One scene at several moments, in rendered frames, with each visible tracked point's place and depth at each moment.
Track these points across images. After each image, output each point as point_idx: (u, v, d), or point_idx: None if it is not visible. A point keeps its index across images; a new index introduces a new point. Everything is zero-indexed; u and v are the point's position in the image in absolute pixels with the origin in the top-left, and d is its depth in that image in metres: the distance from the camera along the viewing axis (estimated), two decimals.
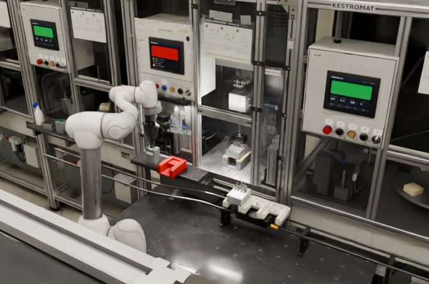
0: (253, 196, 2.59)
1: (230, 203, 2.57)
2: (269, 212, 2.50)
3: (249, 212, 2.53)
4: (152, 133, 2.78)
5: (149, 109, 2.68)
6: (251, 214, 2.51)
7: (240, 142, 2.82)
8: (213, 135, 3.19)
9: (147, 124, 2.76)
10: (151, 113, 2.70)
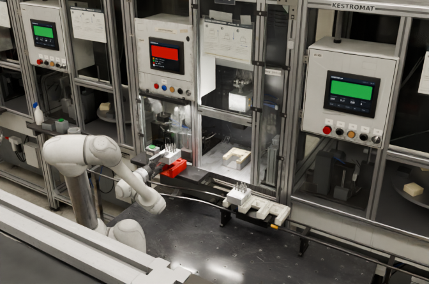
0: (253, 196, 2.59)
1: (230, 203, 2.57)
2: (269, 212, 2.50)
3: (249, 212, 2.53)
4: (156, 168, 2.66)
5: None
6: (251, 214, 2.51)
7: (240, 127, 2.78)
8: (213, 135, 3.19)
9: None
10: None
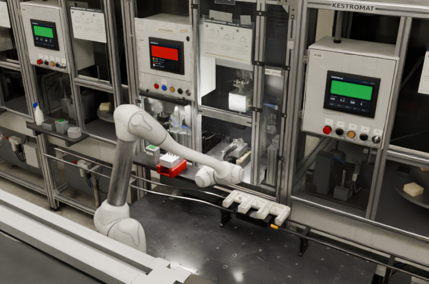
0: (253, 196, 2.59)
1: (230, 203, 2.57)
2: (269, 212, 2.50)
3: (249, 212, 2.53)
4: (226, 160, 2.78)
5: None
6: (251, 214, 2.51)
7: (240, 127, 2.78)
8: (213, 135, 3.19)
9: None
10: None
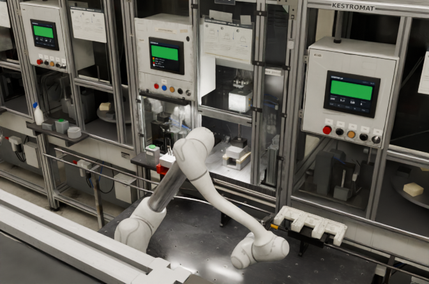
0: (305, 213, 2.44)
1: (281, 220, 2.42)
2: (324, 230, 2.35)
3: (303, 231, 2.38)
4: None
5: None
6: (304, 233, 2.36)
7: (240, 146, 2.83)
8: (213, 135, 3.19)
9: None
10: None
